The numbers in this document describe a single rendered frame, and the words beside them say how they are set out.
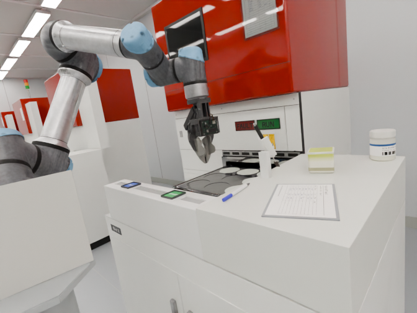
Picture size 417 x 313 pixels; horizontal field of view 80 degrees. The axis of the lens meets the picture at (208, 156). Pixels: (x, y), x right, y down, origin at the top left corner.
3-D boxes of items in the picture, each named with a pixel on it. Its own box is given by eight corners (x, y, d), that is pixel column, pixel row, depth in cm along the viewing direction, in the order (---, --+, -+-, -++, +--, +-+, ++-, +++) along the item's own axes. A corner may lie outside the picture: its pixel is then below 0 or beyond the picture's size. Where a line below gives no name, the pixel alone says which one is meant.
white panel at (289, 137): (186, 171, 167) (176, 110, 160) (307, 184, 110) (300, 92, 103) (182, 172, 165) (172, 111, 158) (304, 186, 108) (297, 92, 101)
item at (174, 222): (130, 208, 110) (124, 179, 108) (226, 243, 72) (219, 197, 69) (110, 217, 104) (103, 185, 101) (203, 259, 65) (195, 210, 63)
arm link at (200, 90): (180, 87, 81) (202, 86, 84) (182, 102, 81) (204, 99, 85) (189, 84, 74) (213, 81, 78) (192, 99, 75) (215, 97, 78)
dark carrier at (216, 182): (228, 167, 131) (227, 166, 131) (289, 171, 107) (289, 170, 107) (177, 187, 107) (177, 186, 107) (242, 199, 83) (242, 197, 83)
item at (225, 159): (225, 172, 140) (223, 155, 138) (302, 179, 109) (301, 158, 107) (223, 173, 138) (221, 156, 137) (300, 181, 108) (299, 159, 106)
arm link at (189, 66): (180, 54, 82) (205, 48, 80) (186, 88, 84) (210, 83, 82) (170, 49, 75) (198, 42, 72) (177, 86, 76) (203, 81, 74)
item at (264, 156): (269, 172, 85) (265, 133, 82) (279, 173, 82) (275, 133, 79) (259, 177, 80) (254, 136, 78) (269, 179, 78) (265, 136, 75)
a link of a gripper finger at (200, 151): (203, 166, 79) (199, 138, 77) (196, 164, 84) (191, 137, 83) (212, 164, 80) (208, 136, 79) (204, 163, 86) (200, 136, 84)
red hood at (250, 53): (239, 102, 206) (231, 25, 195) (349, 86, 150) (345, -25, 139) (166, 112, 154) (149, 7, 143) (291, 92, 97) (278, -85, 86)
